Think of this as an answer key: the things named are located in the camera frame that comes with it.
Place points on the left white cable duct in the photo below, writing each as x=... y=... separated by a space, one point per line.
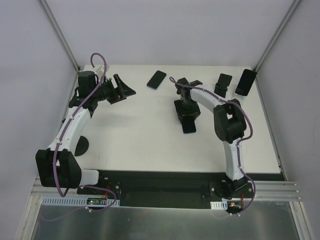
x=79 y=202

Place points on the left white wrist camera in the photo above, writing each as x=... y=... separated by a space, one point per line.
x=98 y=68

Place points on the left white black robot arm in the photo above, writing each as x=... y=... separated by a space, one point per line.
x=57 y=165

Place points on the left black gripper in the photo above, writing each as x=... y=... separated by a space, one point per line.
x=115 y=92

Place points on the silver phone stand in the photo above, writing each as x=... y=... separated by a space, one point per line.
x=236 y=96

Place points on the blue-edged black phone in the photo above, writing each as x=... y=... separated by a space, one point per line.
x=156 y=80
x=188 y=126

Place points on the black phone stand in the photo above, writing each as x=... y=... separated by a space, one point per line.
x=221 y=87

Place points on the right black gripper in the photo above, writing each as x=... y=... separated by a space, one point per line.
x=187 y=113

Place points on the aluminium frame post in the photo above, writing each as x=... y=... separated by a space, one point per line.
x=59 y=34
x=293 y=7

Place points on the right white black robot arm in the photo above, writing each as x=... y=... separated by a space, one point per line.
x=231 y=126

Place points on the right white cable duct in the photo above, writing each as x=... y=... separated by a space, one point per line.
x=225 y=204

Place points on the aluminium front rail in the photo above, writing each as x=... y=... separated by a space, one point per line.
x=286 y=191

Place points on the white cable duct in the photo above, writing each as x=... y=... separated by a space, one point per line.
x=79 y=202
x=225 y=204

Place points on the right aluminium frame post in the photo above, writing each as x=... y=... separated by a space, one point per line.
x=293 y=7

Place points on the left aluminium frame post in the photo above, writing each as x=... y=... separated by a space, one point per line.
x=59 y=34

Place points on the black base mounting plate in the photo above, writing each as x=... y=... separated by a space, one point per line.
x=160 y=189

